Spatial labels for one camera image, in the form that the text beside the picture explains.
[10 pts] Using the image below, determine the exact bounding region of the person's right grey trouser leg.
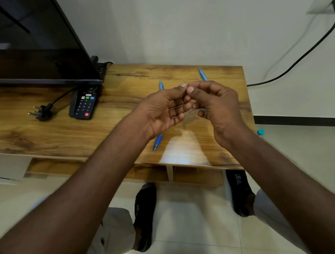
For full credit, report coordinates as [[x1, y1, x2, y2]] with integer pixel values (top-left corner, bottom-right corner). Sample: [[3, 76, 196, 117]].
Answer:
[[251, 182, 335, 254]]

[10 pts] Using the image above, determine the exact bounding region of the black remote control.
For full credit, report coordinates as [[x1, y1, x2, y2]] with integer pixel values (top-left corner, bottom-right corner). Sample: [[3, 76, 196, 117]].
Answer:
[[66, 84, 103, 122]]

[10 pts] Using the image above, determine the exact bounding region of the person's left forearm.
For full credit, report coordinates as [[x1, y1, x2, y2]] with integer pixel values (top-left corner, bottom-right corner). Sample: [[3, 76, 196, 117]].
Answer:
[[0, 115, 164, 254]]

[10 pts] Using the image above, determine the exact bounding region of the person's left hand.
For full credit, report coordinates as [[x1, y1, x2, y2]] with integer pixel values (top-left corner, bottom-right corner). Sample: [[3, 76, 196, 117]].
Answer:
[[129, 82, 197, 142]]

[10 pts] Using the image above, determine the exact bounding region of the person's right black sock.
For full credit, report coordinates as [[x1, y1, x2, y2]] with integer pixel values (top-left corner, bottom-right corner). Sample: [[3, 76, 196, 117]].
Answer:
[[225, 167, 258, 219]]

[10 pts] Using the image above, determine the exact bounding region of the person's right hand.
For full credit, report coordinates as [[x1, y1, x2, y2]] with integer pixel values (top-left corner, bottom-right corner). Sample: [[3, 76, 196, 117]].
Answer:
[[185, 76, 253, 153]]

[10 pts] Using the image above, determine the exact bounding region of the person's grey trouser leg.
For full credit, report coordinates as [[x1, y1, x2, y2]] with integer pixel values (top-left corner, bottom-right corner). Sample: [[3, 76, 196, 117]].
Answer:
[[251, 182, 335, 254], [72, 205, 138, 254]]

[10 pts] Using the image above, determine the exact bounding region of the black television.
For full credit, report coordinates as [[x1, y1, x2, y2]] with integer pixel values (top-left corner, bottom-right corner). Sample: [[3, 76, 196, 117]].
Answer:
[[0, 0, 104, 94]]

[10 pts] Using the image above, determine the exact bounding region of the person's black sock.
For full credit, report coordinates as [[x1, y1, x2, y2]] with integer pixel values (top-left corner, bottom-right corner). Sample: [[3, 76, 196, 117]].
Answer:
[[225, 167, 258, 219], [129, 182, 162, 254]]

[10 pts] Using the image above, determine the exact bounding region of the person's left black sock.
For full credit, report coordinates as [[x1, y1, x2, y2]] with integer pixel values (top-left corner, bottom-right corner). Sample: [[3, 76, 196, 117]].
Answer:
[[129, 182, 162, 254]]

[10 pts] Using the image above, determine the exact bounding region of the black power plug with cable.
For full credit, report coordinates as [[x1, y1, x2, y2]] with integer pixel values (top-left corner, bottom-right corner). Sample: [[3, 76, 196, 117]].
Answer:
[[26, 87, 79, 123]]

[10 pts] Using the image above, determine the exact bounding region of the person's right forearm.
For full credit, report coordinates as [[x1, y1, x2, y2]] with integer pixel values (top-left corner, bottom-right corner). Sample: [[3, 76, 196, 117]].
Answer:
[[223, 121, 335, 254]]

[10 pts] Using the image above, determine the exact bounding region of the black wall cable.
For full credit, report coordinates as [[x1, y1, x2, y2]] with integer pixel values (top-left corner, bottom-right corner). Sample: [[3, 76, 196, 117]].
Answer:
[[239, 0, 335, 87]]

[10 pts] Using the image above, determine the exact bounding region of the person's left grey trouser leg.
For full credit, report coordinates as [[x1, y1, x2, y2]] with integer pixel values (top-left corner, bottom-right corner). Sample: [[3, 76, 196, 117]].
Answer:
[[72, 205, 138, 254]]

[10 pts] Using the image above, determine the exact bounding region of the black power strip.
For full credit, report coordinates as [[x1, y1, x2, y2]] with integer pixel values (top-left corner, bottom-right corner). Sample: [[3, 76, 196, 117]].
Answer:
[[91, 54, 108, 81]]

